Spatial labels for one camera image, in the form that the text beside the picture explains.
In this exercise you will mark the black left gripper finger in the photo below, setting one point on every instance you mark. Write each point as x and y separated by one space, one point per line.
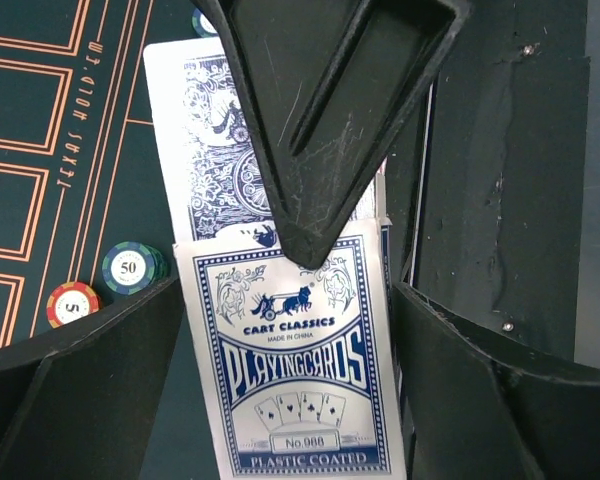
487 407
79 402
325 88

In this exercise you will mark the orange red poker chip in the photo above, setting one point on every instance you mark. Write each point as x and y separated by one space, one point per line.
71 301

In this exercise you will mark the green blue poker chip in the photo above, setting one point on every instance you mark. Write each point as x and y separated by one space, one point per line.
129 267
201 25

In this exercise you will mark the blue back playing card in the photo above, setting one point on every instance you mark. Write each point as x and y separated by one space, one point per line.
210 171

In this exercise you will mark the blue playing card deck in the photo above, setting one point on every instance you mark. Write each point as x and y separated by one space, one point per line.
295 364

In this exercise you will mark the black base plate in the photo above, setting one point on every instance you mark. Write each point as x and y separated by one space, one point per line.
485 183

